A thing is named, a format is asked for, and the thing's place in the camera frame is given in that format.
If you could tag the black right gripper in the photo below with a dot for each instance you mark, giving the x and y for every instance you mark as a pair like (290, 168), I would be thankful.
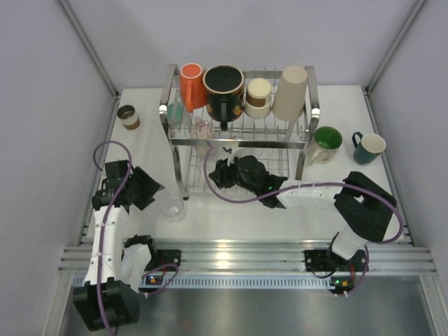
(221, 176)

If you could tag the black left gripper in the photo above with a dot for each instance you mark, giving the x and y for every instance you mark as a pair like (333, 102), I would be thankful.
(150, 187)

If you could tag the clear glass cup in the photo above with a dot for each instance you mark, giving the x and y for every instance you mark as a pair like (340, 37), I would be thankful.
(172, 206)

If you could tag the steel two-tier dish rack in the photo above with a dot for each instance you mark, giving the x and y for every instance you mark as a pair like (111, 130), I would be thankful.
(245, 132)

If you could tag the pink translucent tumbler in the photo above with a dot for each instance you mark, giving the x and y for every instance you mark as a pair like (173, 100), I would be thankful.
(201, 129)

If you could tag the steel cup cream brown sleeve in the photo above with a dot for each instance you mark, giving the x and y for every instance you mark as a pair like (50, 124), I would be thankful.
(258, 98)

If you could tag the beige paper cup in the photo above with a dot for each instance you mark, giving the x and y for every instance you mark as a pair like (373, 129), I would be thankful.
(289, 99)

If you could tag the black mug with orange print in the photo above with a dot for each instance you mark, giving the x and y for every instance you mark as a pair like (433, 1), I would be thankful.
(224, 85)

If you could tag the dark teal mug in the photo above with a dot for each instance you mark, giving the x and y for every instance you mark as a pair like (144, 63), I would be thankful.
(367, 147)

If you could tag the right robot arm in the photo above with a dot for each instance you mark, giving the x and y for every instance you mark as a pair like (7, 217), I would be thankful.
(366, 208)

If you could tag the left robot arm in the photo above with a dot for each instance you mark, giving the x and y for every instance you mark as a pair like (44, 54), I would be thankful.
(109, 295)

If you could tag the teal cup behind rack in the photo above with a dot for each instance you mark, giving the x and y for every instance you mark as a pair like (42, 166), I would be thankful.
(174, 114)

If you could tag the cream mug green inside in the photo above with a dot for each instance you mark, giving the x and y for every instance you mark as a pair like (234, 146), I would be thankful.
(324, 145)

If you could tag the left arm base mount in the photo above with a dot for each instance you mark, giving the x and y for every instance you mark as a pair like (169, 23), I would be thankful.
(165, 256)

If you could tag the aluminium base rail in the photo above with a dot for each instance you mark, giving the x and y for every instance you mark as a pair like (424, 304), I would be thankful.
(223, 256)

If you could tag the perforated cable duct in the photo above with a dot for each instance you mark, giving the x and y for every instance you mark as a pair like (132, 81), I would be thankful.
(188, 281)

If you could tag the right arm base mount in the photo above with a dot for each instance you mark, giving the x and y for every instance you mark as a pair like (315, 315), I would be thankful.
(321, 260)

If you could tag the aluminium frame post left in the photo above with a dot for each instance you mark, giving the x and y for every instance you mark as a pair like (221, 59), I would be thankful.
(88, 46)

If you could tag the aluminium frame post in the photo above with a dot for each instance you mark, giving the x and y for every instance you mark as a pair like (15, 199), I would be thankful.
(88, 46)
(411, 17)

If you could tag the aluminium frame post right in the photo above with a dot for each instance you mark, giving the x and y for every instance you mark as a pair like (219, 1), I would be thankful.
(411, 17)

